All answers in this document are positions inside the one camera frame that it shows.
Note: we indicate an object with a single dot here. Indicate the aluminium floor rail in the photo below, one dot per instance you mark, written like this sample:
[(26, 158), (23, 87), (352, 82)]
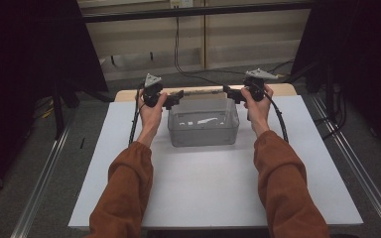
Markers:
[(39, 188), (360, 172)]

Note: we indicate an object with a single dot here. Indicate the beige wooden cabinet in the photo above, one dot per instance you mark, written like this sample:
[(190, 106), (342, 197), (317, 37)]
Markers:
[(244, 33)]

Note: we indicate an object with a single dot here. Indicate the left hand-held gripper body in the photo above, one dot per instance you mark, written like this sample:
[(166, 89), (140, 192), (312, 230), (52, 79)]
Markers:
[(152, 91)]

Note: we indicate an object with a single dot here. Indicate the small black floor item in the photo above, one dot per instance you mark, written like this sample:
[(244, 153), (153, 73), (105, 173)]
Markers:
[(82, 142)]

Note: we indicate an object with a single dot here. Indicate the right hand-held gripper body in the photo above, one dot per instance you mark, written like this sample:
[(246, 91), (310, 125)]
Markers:
[(256, 87)]

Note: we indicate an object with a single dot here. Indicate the clear grey plastic box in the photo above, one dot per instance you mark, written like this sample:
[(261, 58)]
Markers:
[(205, 139)]

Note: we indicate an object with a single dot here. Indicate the person's left hand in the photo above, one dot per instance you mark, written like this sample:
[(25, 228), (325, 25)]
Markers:
[(150, 115)]

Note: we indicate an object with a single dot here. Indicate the small black peg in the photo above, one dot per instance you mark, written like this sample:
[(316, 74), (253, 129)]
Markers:
[(151, 55), (113, 60)]

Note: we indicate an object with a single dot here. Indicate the white board mat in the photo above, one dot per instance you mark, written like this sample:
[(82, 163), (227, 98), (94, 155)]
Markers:
[(205, 185)]

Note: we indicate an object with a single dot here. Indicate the white wall outlet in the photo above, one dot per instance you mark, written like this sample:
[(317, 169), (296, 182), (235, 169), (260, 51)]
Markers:
[(181, 3)]

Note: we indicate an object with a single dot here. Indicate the black curtain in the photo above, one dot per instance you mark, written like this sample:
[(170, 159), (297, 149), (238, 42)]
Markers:
[(13, 66), (370, 49)]

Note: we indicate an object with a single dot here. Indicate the black horizontal bar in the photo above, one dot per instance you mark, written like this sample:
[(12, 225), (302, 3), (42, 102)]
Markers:
[(145, 15)]

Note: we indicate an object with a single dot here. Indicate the light wooden table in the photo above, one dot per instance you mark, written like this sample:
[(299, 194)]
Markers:
[(284, 90)]

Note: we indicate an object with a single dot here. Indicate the person's right hand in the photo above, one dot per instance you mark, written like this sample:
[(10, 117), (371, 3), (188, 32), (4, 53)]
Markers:
[(259, 112)]

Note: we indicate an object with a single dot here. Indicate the small yellow item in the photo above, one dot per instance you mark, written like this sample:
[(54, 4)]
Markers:
[(48, 113)]

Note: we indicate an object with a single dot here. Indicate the clear plastic box lid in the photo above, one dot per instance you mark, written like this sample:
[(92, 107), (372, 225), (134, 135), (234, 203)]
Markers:
[(203, 93)]

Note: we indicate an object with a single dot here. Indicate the black metal stand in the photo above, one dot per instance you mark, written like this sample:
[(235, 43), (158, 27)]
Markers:
[(58, 115)]

